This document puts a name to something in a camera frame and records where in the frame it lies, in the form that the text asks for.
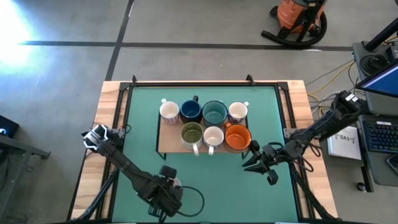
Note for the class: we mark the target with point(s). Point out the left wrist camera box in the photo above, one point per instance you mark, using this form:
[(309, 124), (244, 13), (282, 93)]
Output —
[(168, 172)]

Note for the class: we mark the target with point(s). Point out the dark navy mug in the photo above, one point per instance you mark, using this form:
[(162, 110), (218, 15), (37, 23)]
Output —
[(190, 110)]

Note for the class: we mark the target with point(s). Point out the white mug blue flowers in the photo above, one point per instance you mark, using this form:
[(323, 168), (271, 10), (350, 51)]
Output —
[(213, 136)]

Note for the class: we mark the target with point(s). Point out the plain white mug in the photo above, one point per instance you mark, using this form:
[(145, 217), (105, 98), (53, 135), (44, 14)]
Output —
[(176, 182)]

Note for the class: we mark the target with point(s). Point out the grey metal stand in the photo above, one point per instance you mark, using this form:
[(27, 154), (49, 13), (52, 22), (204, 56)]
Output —
[(18, 147)]

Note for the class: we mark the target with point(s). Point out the wooden shelf black metal legs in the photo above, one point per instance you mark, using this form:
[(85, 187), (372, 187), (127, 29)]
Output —
[(169, 140)]

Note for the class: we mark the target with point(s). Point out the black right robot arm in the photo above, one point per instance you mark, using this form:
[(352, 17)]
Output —
[(320, 127)]

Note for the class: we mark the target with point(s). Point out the black phone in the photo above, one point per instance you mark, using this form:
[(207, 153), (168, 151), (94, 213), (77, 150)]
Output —
[(394, 163)]

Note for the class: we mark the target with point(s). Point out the white mug dark blue pattern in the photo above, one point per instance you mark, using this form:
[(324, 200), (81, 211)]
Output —
[(237, 111)]

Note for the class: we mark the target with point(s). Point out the metal mounting plate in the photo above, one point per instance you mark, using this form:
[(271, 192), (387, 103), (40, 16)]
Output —
[(287, 132)]

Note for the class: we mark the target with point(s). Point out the black frame clamp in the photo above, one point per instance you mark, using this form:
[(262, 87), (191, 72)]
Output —
[(134, 78), (249, 79)]

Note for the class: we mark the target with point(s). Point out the laptop with blue screen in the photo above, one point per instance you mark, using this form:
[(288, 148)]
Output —
[(382, 82)]

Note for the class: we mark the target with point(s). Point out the grey equipment cart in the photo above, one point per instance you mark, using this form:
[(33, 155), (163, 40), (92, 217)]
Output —
[(381, 107)]

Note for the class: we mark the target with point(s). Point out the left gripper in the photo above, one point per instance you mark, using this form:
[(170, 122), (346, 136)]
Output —
[(164, 194)]

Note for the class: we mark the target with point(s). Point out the black cart caster leg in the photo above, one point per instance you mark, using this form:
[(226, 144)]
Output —
[(365, 183)]

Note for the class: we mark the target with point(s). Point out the green table mat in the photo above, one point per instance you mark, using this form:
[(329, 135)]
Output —
[(217, 193)]

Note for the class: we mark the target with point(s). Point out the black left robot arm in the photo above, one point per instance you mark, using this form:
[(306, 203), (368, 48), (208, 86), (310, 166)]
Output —
[(124, 165)]

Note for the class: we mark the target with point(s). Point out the black metal table frame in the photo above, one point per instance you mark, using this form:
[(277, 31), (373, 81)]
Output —
[(202, 84)]

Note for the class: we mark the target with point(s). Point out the black pole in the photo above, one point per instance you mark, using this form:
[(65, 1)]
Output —
[(382, 35)]

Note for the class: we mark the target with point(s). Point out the orange shop vacuum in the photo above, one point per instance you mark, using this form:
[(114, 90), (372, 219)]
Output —
[(289, 15)]

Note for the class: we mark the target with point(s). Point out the orange enamel mug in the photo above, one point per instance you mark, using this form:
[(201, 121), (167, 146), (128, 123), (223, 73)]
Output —
[(237, 137)]

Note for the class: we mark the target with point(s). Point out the black keyboard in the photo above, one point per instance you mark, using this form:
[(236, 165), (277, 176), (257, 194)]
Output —
[(381, 137)]

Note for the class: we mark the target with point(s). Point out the cream mug green inside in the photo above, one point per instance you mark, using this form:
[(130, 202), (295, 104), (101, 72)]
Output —
[(192, 134)]

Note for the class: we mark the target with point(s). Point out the teal enamel mug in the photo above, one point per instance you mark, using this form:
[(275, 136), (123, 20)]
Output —
[(214, 113)]

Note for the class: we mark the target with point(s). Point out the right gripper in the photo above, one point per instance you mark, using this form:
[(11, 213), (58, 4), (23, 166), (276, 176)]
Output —
[(275, 154)]

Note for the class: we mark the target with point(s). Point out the black device blue light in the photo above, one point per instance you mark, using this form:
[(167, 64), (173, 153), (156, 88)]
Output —
[(7, 126)]

